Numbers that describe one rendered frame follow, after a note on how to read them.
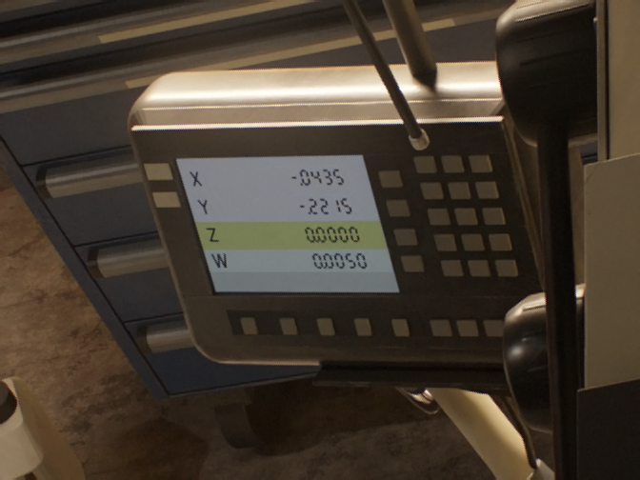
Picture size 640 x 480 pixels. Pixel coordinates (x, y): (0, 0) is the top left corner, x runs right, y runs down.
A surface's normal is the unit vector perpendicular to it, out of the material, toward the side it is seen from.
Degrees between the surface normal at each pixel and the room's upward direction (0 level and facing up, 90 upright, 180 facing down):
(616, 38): 45
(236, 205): 70
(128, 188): 90
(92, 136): 90
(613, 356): 0
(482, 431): 52
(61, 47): 90
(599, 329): 0
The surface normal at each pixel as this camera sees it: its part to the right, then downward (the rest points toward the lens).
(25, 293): -0.36, -0.64
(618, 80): -0.91, -0.31
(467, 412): -0.16, 0.20
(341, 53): -0.11, 0.76
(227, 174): -0.39, 0.51
